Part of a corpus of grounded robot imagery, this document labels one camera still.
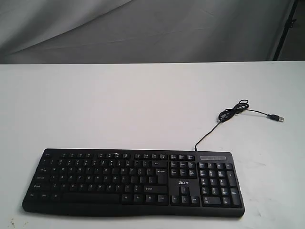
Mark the black acer keyboard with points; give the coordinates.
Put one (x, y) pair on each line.
(121, 182)

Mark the grey backdrop cloth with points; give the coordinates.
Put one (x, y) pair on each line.
(140, 31)

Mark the black tripod stand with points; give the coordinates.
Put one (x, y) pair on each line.
(290, 46)

